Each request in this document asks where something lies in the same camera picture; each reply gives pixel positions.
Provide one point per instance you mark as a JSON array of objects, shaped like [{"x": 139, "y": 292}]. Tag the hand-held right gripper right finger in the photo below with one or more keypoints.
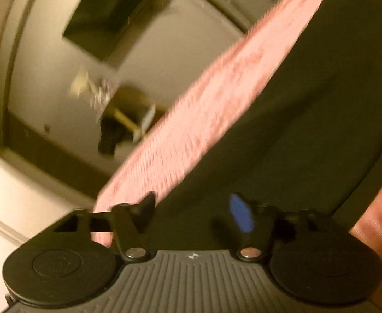
[{"x": 241, "y": 213}]

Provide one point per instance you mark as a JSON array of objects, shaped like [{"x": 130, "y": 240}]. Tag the pink blanket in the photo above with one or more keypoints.
[{"x": 194, "y": 127}]

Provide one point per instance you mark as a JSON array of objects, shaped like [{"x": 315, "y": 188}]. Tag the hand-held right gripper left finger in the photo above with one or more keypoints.
[{"x": 148, "y": 203}]

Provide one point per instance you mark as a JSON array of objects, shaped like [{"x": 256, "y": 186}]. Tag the dark green pants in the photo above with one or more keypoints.
[{"x": 305, "y": 111}]

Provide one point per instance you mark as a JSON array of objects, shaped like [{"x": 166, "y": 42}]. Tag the wooden side table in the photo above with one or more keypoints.
[{"x": 130, "y": 114}]

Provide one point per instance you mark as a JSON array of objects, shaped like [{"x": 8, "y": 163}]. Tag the black cloth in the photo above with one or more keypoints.
[{"x": 109, "y": 138}]

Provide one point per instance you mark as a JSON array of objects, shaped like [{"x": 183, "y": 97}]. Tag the white paper clutter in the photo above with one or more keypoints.
[{"x": 93, "y": 89}]

